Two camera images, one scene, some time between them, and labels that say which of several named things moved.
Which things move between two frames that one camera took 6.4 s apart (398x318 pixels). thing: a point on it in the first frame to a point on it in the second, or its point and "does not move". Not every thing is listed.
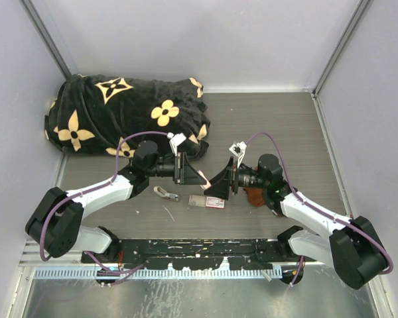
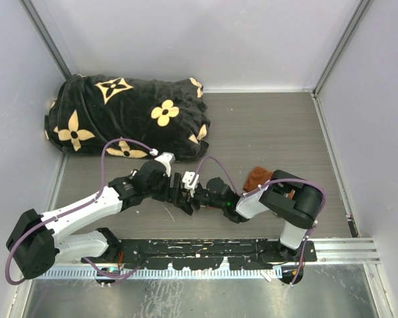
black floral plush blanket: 91,113 does not move
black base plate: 199,254 does not move
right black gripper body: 233,175 to 201,197
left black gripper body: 178,168 to 168,193
